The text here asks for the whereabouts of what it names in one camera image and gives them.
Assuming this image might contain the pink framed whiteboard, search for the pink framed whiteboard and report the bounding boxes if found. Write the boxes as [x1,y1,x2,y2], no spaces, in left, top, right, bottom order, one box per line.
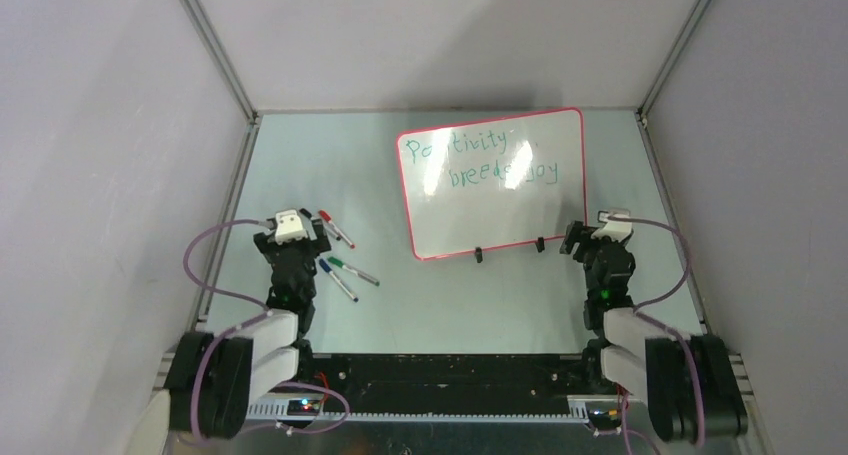
[395,107,589,261]

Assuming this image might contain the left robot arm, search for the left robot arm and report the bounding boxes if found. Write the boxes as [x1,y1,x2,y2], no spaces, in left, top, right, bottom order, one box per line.
[163,210,330,439]

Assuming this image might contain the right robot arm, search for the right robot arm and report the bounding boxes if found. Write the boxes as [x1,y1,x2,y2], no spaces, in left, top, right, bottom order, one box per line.
[560,211,749,446]

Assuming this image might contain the blue whiteboard marker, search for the blue whiteboard marker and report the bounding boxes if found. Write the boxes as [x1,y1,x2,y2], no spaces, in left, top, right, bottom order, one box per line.
[318,258,359,303]

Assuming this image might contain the red whiteboard marker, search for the red whiteboard marker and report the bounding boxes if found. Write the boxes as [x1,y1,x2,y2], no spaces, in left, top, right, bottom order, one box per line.
[318,210,356,249]

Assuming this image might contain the black whiteboard marker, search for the black whiteboard marker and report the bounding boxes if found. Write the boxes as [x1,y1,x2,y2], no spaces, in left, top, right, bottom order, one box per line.
[298,208,342,241]

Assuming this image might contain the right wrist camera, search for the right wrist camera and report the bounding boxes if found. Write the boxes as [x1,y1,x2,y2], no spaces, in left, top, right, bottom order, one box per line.
[590,208,633,244]

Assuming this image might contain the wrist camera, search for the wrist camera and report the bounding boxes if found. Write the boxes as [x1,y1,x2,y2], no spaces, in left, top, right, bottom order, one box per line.
[268,209,309,245]
[590,208,633,244]

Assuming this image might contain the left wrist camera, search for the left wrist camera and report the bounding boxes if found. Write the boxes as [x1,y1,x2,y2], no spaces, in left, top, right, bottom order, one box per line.
[268,209,309,245]

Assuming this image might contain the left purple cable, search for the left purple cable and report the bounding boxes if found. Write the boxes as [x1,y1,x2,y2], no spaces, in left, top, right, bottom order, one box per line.
[173,220,352,448]

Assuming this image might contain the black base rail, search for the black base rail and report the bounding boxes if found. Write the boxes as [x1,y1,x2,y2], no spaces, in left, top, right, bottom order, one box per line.
[295,354,618,416]

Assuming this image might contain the aluminium frame front rail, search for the aluminium frame front rail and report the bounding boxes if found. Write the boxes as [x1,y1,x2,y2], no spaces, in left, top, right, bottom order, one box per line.
[156,347,749,440]

